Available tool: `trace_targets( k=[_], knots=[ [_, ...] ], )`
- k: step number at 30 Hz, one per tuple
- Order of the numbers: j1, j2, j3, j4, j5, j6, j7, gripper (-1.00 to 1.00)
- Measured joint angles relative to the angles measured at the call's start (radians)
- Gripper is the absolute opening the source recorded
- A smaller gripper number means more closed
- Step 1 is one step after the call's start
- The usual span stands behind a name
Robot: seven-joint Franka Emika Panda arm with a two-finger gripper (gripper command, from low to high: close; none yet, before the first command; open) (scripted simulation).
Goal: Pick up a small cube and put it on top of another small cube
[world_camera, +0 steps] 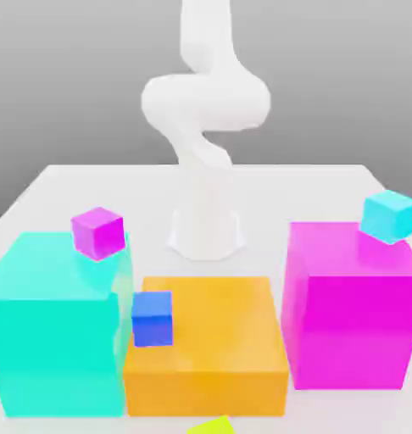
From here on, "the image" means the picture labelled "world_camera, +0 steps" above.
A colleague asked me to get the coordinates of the small purple cube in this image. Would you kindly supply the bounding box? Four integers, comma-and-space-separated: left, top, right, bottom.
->
70, 206, 126, 263

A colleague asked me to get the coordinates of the small blue cube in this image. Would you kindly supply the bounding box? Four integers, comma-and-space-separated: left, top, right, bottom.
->
131, 290, 174, 348

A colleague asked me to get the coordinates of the small cyan cube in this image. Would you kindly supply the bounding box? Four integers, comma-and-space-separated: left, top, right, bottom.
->
359, 189, 412, 246

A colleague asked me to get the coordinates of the small yellow cube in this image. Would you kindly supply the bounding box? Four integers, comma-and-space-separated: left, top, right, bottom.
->
186, 415, 236, 434

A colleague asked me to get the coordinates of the large orange box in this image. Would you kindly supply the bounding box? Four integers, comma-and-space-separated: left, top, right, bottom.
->
122, 275, 291, 418

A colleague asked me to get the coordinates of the large magenta box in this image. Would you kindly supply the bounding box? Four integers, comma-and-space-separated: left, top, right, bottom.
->
281, 221, 412, 391

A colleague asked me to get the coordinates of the large turquoise box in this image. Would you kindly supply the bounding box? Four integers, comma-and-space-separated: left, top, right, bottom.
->
0, 231, 135, 419

